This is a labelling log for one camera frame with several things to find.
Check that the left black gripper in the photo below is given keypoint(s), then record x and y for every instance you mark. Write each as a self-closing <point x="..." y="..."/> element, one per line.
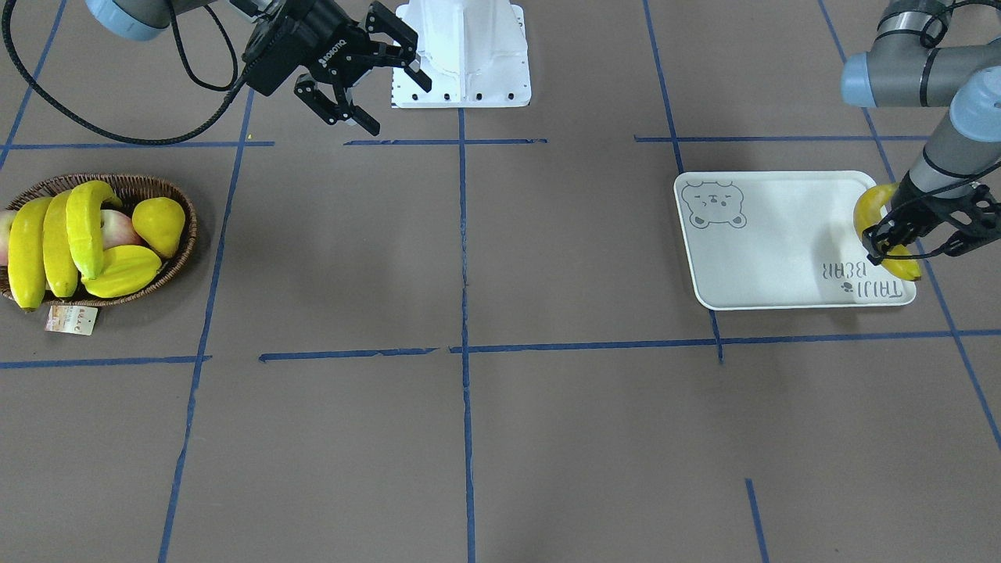
<point x="910" y="208"/>

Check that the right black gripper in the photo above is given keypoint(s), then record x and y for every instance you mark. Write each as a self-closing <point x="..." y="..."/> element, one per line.
<point x="291" y="48"/>

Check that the yellow banana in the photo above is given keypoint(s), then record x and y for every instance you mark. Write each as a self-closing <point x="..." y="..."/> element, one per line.
<point x="84" y="225"/>
<point x="26" y="265"/>
<point x="868" y="212"/>
<point x="61" y="273"/>

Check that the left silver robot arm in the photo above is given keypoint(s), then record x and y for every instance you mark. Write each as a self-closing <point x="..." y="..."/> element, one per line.
<point x="908" y="67"/>

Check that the brown wicker basket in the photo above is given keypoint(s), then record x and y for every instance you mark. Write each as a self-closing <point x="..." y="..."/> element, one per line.
<point x="131" y="189"/>

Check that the pink apple behind bananas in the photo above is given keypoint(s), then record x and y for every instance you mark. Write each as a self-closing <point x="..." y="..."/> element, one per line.
<point x="117" y="230"/>

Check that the white bear tray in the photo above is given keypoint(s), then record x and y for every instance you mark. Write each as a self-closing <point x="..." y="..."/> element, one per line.
<point x="769" y="240"/>

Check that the yellow pear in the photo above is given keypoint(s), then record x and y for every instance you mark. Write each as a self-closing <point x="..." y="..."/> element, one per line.
<point x="160" y="222"/>

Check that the yellow mango bottom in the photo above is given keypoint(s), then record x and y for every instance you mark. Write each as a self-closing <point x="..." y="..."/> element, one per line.
<point x="126" y="269"/>

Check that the paper price tag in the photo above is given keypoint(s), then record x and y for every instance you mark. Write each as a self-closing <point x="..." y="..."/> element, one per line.
<point x="71" y="319"/>

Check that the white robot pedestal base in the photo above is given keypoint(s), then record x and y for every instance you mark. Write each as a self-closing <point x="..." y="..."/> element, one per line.
<point x="475" y="52"/>

